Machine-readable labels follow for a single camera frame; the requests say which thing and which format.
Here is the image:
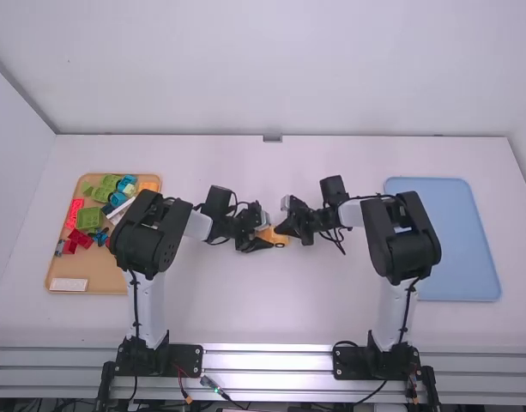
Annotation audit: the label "long white toy brick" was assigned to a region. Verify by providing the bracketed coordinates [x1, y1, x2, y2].
[49, 278, 88, 293]

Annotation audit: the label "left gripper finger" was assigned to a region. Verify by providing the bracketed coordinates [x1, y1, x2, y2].
[244, 238, 275, 254]

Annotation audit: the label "black cable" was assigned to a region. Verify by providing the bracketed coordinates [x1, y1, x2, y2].
[350, 377, 390, 405]
[320, 227, 354, 258]
[226, 188, 247, 215]

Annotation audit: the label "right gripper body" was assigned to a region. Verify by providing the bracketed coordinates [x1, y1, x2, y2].
[287, 196, 328, 235]

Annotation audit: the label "blue mat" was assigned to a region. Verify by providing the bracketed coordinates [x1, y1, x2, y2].
[383, 175, 503, 303]

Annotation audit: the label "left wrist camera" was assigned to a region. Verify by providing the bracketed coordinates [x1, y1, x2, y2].
[252, 201, 274, 231]

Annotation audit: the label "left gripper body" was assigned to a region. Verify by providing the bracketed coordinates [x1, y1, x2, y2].
[233, 208, 263, 253]

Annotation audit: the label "large green toy brick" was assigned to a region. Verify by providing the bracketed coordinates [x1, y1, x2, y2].
[76, 206, 106, 231]

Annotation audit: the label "pink toy brick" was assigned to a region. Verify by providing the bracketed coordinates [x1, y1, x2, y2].
[64, 198, 86, 228]

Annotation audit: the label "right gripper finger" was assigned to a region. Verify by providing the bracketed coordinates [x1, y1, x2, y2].
[274, 216, 314, 246]

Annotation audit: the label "yellow toy car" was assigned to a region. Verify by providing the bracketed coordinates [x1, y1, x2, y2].
[256, 225, 292, 250]

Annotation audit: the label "red cable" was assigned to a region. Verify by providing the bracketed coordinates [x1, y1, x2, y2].
[176, 364, 194, 405]

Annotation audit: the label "silver rails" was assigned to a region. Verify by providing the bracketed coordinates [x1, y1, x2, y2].
[0, 342, 526, 403]

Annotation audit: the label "tan tray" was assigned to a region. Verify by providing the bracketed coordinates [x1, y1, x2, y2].
[43, 173, 164, 296]

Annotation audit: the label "red toy brick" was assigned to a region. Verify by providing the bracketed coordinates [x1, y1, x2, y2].
[67, 228, 95, 255]

